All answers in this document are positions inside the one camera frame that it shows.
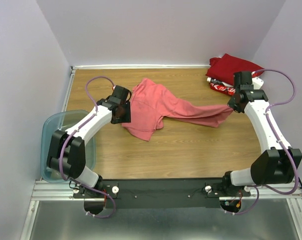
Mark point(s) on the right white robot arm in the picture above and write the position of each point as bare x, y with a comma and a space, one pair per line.
277, 166

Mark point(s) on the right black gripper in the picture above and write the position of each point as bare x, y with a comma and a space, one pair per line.
231, 103

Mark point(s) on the pink t-shirt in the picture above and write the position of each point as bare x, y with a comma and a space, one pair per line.
151, 102

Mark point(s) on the folded red white printed t-shirt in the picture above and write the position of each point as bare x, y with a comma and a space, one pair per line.
221, 86

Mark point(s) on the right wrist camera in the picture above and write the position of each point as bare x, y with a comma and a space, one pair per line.
256, 80

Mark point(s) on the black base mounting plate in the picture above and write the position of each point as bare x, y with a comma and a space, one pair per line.
163, 193

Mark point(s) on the folded dark red t-shirt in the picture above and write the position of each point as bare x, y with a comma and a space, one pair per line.
223, 68

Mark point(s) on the blue plastic bin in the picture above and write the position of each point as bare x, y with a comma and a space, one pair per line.
60, 121

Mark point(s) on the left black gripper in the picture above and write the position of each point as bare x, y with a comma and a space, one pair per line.
127, 118

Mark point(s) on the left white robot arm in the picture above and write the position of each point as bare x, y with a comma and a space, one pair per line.
67, 148

